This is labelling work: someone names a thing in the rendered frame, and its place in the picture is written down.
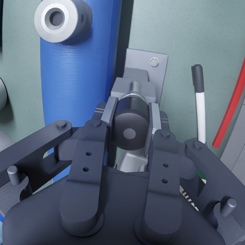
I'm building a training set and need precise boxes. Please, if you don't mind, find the black knob selector pin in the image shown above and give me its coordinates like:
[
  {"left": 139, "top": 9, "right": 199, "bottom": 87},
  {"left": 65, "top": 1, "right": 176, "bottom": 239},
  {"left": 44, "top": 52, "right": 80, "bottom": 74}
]
[{"left": 111, "top": 80, "right": 151, "bottom": 151}]

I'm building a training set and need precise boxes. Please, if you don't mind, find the grey pin boss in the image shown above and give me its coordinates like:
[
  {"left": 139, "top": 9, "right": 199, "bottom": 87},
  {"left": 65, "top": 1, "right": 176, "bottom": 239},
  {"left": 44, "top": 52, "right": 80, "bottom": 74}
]
[{"left": 34, "top": 0, "right": 93, "bottom": 43}]

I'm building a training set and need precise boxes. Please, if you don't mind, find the red curved strip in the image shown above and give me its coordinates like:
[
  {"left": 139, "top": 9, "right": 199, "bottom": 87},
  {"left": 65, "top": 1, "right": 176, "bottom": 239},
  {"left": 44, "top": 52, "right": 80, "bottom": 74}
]
[{"left": 212, "top": 56, "right": 245, "bottom": 148}]

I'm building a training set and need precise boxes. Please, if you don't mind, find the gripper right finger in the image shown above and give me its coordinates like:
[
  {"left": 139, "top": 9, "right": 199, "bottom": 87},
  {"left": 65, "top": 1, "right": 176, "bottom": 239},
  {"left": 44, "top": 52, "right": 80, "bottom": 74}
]
[{"left": 134, "top": 102, "right": 245, "bottom": 245}]

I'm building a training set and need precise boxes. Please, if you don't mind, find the green white striped box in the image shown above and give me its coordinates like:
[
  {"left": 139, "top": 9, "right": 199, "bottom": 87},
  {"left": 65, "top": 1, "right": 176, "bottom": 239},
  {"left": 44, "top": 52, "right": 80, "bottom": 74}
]
[{"left": 179, "top": 168, "right": 208, "bottom": 216}]

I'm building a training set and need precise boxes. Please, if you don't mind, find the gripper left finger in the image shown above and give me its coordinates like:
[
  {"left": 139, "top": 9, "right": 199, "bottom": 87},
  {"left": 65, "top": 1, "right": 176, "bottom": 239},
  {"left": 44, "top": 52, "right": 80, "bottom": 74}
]
[{"left": 0, "top": 97, "right": 119, "bottom": 237}]

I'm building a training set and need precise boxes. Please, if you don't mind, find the grey pin holder bracket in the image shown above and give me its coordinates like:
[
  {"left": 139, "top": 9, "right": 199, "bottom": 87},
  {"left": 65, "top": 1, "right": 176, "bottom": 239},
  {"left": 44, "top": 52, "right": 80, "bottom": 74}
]
[{"left": 110, "top": 48, "right": 169, "bottom": 172}]

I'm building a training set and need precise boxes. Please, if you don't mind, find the grey panel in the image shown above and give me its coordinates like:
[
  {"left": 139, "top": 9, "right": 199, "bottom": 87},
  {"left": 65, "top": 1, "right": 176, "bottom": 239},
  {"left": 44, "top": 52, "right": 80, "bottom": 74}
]
[{"left": 220, "top": 103, "right": 245, "bottom": 189}]

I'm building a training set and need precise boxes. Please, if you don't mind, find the blue post tube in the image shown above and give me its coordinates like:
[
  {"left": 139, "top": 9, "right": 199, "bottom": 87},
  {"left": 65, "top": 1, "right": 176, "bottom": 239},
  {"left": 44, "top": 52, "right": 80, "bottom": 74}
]
[{"left": 40, "top": 0, "right": 123, "bottom": 184}]

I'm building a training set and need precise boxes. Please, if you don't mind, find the black and white marker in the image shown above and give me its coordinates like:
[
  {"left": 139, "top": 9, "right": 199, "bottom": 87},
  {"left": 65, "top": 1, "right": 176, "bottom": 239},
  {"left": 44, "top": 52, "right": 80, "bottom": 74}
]
[{"left": 191, "top": 64, "right": 207, "bottom": 144}]

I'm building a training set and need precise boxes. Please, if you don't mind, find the grey round object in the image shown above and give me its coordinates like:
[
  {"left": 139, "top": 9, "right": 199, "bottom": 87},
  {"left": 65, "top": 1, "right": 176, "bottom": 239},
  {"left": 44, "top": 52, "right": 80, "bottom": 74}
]
[
  {"left": 0, "top": 130, "right": 16, "bottom": 153},
  {"left": 0, "top": 77, "right": 8, "bottom": 111}
]

